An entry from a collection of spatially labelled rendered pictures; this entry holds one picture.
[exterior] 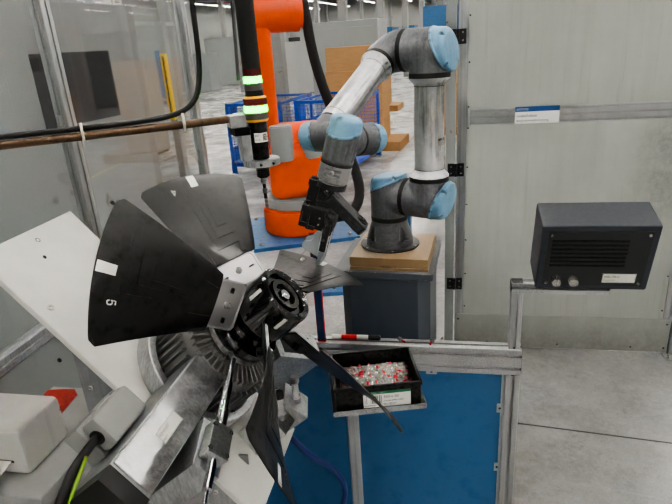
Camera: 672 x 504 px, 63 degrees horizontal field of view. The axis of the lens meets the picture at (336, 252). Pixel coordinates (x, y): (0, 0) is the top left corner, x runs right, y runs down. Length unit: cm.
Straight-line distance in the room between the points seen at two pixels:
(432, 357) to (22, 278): 102
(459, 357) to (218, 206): 79
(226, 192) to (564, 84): 198
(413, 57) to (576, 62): 138
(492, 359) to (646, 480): 117
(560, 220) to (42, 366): 138
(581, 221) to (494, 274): 168
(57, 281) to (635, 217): 125
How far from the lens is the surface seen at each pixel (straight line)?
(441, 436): 176
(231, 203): 119
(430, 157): 162
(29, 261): 115
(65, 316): 111
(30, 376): 166
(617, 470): 261
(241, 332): 106
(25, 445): 135
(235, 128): 104
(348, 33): 1164
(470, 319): 316
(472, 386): 165
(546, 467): 254
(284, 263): 133
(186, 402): 98
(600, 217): 143
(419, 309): 173
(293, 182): 490
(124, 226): 90
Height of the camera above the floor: 166
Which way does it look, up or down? 21 degrees down
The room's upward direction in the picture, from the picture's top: 4 degrees counter-clockwise
